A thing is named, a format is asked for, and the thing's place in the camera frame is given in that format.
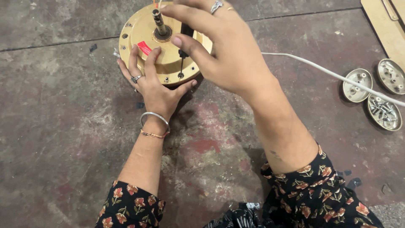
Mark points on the person's left hand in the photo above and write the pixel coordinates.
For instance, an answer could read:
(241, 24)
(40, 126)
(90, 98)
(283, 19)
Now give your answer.
(158, 95)

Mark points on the person's right hand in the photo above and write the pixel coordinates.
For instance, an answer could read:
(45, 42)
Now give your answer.
(234, 57)

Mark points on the gold round fan motor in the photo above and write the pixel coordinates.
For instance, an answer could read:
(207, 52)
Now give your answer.
(140, 31)

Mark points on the silver bangle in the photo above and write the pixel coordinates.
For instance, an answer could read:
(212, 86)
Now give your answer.
(158, 115)

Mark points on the black tape scrap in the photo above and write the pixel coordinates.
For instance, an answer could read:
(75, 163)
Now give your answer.
(354, 183)
(140, 105)
(93, 47)

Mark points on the black floral left sleeve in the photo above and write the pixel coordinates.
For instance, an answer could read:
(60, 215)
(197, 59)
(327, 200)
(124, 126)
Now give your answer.
(129, 205)

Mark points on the black floral sleeve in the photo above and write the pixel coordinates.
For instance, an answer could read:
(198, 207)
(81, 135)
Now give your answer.
(129, 205)
(316, 196)

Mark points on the black white patterned garment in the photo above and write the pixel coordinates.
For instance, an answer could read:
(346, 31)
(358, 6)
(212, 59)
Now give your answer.
(237, 218)

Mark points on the wooden board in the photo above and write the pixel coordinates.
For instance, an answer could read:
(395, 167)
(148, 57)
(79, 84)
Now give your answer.
(384, 31)

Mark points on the round metal cap holding screws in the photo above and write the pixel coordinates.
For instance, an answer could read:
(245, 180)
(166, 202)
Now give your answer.
(378, 122)

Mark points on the pile of silver screws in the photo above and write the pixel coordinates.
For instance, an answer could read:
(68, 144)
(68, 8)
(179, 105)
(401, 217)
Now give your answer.
(382, 110)

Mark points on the black floral right sleeve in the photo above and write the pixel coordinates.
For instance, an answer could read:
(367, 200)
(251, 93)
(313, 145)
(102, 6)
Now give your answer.
(316, 196)

